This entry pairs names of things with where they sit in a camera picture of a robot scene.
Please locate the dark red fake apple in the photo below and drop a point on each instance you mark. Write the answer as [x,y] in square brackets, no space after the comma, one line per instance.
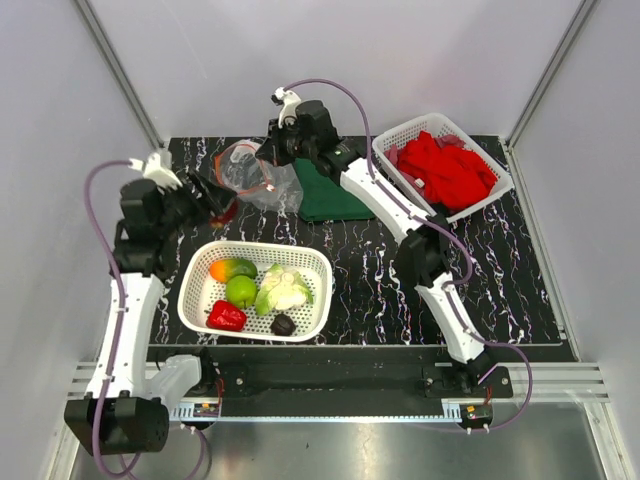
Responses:
[219,221]

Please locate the red garment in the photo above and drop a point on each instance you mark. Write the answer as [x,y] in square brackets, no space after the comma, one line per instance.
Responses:
[452,176]

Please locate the orange fake mango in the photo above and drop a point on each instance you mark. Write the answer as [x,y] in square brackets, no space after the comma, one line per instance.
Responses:
[223,270]

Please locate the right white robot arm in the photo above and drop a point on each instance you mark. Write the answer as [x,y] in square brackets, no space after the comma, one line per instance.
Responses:
[421,262]

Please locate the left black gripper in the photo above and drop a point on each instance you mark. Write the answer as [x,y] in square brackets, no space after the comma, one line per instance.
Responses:
[212,202]

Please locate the clear zip top bag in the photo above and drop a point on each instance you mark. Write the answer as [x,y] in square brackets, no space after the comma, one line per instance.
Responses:
[257,182]

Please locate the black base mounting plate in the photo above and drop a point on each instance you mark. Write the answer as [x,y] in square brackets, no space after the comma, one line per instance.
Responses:
[341,382]

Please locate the white perforated empty basket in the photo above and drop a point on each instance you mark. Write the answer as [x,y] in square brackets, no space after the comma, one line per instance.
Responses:
[199,291]

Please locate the pink cloth in basket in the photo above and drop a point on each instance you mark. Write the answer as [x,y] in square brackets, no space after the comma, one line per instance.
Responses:
[392,155]

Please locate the green folded cloth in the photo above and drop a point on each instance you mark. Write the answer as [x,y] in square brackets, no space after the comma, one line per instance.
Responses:
[325,201]

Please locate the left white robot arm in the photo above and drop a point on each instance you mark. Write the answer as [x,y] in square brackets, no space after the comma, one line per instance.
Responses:
[123,411]

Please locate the green fake apple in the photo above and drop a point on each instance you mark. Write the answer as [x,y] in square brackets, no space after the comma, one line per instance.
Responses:
[241,291]

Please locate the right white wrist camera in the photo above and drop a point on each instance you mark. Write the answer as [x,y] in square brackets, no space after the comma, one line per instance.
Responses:
[288,101]

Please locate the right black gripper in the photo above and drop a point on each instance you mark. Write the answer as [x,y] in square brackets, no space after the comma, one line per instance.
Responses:
[270,149]

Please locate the white basket with clothes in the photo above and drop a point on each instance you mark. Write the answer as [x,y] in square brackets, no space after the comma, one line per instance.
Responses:
[438,125]

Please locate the red fake pepper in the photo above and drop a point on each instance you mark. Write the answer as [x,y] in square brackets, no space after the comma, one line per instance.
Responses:
[225,316]

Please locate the dark brown fake fruit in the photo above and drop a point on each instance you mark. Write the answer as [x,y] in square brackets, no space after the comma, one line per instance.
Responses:
[282,325]

